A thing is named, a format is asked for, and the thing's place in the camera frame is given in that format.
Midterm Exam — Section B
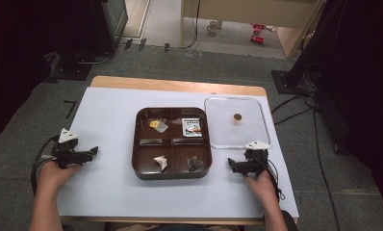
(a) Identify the grey mug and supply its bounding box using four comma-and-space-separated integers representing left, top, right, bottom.
206, 20, 220, 36

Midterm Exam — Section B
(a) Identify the brown divided tray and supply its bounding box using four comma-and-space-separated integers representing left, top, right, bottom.
131, 107, 213, 181

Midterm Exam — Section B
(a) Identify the person's right hand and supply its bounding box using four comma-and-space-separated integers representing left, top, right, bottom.
243, 167, 280, 205

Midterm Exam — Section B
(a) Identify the black floor cable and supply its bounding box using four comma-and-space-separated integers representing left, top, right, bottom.
270, 91, 342, 231

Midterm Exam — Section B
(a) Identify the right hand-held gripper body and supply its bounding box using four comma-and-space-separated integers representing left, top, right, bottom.
231, 140, 273, 177

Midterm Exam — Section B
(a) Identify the black cabinet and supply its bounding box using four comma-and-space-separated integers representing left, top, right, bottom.
91, 0, 129, 54

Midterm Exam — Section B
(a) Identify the white paper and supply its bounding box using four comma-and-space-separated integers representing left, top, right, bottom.
153, 155, 168, 171

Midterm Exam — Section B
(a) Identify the white printed packet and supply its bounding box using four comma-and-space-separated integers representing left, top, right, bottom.
181, 117, 203, 138

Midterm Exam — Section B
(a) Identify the black hanging cable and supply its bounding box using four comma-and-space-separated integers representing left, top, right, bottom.
179, 0, 202, 50

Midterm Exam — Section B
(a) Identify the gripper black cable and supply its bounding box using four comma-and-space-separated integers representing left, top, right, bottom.
30, 135, 61, 196
258, 158, 286, 202

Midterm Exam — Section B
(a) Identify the black stand base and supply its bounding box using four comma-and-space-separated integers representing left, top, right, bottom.
270, 69, 313, 95
49, 59, 93, 82

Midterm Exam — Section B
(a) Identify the wooden desk frame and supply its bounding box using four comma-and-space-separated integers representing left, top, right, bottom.
179, 0, 327, 60

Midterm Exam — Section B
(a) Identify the white table mat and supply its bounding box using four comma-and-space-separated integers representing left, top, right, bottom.
56, 87, 300, 219

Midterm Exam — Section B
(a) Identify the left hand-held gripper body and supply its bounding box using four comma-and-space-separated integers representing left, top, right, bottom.
51, 127, 92, 169

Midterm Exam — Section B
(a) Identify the yellow and clear wrapper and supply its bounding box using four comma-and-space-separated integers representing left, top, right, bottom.
148, 119, 169, 134

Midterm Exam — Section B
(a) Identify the person's left hand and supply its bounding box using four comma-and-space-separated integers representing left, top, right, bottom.
38, 159, 82, 195

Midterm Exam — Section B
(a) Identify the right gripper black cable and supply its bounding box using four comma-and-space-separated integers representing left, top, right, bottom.
258, 158, 286, 202

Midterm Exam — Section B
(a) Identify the dark wrapper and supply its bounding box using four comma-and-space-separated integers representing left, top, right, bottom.
187, 155, 204, 171

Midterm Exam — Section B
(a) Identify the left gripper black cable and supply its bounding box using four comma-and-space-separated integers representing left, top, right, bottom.
30, 135, 61, 196

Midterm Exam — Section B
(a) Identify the clear plastic tray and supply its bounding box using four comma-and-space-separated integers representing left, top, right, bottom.
203, 95, 272, 150

